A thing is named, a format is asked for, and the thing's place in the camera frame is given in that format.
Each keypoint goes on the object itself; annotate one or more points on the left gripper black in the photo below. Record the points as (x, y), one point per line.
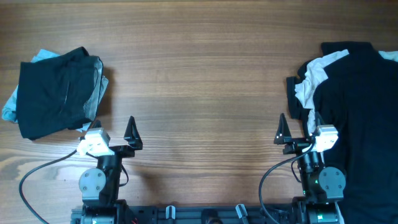
(134, 142)

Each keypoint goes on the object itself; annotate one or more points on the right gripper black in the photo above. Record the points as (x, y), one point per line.
(283, 137)

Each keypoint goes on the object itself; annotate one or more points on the black t-shirt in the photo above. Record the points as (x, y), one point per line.
(368, 158)

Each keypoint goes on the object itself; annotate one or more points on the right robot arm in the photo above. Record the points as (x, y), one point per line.
(322, 185)

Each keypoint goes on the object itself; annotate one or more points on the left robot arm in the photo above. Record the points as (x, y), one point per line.
(100, 185)

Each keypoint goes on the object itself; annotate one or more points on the folded grey garment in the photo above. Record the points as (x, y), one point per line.
(100, 85)

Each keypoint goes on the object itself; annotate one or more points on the beige t-shirt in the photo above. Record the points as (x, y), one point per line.
(352, 90)

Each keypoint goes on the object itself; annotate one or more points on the folded black garment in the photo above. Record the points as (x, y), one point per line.
(51, 93)

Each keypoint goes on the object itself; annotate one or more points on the folded light blue garment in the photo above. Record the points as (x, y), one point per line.
(9, 109)

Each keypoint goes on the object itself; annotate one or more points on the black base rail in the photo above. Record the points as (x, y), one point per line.
(240, 213)

